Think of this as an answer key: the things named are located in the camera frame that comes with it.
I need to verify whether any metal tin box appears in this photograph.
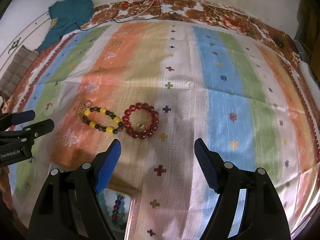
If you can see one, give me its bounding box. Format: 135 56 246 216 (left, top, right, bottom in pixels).
48 162 133 239

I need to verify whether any red bead bracelet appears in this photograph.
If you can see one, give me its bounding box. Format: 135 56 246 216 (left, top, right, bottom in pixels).
121 102 160 140

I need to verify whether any black cable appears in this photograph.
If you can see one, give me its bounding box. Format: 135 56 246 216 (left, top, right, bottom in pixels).
75 0 163 32

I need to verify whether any multicolour bead bracelet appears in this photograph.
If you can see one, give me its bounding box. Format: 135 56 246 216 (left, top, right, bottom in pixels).
109 192 127 230

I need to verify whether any grey striped pillow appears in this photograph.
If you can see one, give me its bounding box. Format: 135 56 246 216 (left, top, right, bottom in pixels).
1 46 39 101

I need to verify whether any teal knit sweater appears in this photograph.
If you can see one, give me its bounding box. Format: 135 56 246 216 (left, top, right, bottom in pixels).
37 0 94 53

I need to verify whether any striped colourful mat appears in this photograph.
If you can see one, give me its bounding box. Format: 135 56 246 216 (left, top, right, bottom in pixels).
8 19 320 240

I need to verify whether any yellow and brown bead bracelet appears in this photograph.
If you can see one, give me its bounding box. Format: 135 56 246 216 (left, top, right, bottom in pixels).
81 106 124 134

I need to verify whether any white cable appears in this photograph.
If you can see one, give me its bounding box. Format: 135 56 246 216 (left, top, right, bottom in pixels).
120 0 157 18

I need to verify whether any brown floral blanket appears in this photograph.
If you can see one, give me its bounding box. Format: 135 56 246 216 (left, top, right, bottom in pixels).
0 0 320 240

